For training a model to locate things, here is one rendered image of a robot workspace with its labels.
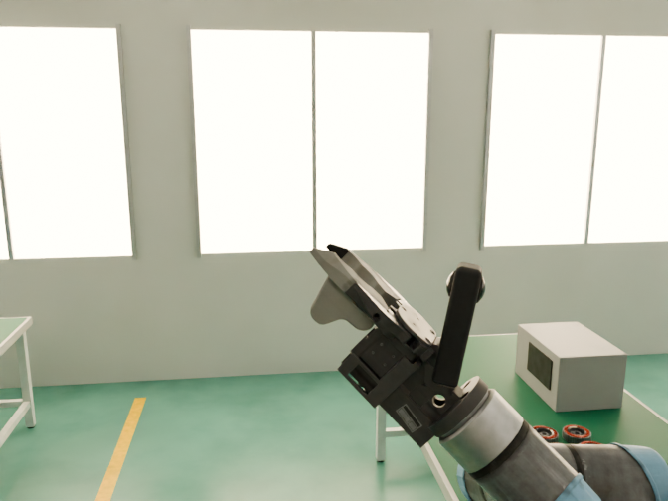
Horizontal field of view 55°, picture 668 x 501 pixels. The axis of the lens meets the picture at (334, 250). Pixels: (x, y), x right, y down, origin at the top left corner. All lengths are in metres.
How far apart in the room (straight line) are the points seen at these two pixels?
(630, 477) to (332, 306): 0.38
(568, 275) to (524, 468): 4.97
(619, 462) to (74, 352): 4.77
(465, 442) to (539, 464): 0.07
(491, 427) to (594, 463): 0.18
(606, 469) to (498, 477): 0.18
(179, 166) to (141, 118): 0.42
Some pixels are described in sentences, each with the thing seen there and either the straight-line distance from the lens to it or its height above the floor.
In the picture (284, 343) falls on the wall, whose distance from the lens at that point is 5.11.
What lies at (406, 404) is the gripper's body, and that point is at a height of 1.80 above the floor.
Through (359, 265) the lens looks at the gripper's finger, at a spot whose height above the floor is 1.92.
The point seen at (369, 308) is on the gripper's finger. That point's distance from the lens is 0.59.
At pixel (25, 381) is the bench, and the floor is 0.34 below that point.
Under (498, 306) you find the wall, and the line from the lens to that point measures 5.40.
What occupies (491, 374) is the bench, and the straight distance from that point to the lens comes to 3.41.
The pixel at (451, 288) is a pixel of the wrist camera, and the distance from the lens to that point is 0.60.
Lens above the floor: 2.08
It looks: 13 degrees down
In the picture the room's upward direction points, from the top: straight up
